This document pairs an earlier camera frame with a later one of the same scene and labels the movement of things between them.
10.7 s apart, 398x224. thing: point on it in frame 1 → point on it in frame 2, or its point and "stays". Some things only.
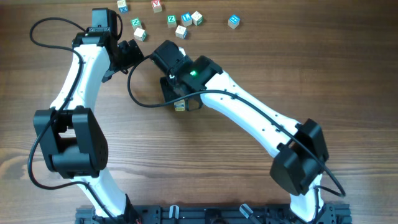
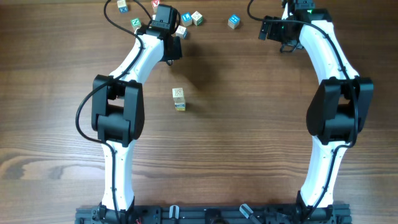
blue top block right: [234, 21] stays
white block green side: [197, 18] stays
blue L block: [186, 19] stays
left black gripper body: [130, 56] → [177, 53]
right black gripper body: [168, 88] → [277, 32]
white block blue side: [181, 32] stays
